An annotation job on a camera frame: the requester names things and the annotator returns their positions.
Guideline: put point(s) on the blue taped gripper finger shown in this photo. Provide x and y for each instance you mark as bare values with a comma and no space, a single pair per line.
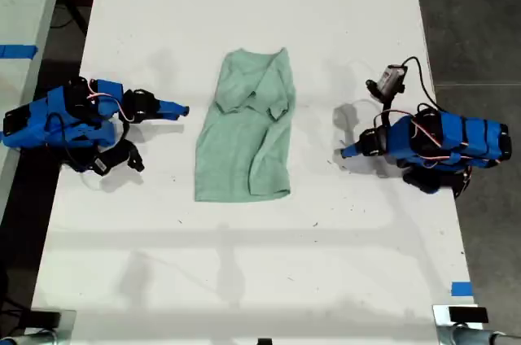
171,105
357,145
167,114
356,154

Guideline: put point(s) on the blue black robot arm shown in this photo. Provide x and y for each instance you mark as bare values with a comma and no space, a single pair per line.
447,137
61,117

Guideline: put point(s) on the pale green t-shirt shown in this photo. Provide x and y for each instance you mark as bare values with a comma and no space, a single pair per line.
240,145

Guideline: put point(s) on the long blue tape strip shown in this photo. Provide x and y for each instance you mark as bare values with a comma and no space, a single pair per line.
16,52

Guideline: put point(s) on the white side table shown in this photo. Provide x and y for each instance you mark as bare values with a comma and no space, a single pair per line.
20,15

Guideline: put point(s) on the short blue tape strip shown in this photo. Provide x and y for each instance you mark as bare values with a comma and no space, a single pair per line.
462,289

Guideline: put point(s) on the small black box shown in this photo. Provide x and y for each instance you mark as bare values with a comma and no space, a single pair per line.
468,315
45,319

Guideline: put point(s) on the small black clamp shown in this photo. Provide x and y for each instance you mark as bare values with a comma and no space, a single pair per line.
264,341

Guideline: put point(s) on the grey metal tube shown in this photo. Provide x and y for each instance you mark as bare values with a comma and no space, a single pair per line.
484,337

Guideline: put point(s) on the black camera stalk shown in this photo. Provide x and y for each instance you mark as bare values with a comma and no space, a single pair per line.
386,107

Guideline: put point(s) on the black camera box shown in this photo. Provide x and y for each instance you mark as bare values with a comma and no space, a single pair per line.
112,160
390,78

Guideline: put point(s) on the metal corner bracket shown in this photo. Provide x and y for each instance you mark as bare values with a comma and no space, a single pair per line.
441,320
67,326

